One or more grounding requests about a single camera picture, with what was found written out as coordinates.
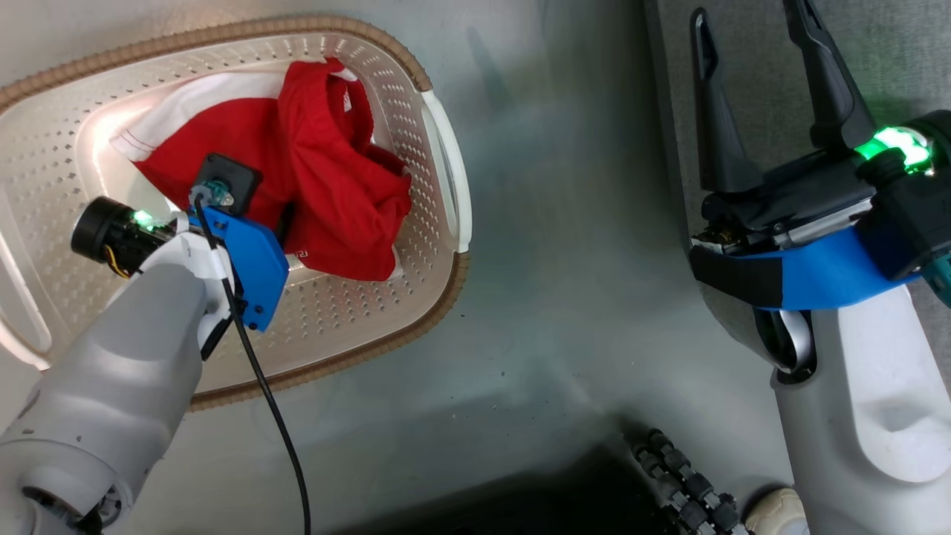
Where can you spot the blue right camera mount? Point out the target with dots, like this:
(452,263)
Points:
(832,279)

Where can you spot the blue left camera mount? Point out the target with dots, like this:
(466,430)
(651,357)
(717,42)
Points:
(252,260)

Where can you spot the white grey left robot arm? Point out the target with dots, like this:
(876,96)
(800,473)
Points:
(111,386)

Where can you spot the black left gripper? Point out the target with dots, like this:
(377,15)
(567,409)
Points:
(104,230)

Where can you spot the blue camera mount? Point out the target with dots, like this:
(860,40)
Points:
(832,279)
(252,260)

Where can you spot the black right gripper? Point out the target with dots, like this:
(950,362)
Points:
(802,200)

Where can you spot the black roller wheel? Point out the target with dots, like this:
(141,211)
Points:
(687,487)

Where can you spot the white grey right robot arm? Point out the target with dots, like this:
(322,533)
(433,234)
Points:
(877,416)

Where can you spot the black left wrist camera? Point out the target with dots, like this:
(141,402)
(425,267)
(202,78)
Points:
(232,178)

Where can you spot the red and white shirt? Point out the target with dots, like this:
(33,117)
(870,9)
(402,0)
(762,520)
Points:
(334,186)

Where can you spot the beige perforated laundry basket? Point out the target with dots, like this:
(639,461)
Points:
(356,312)

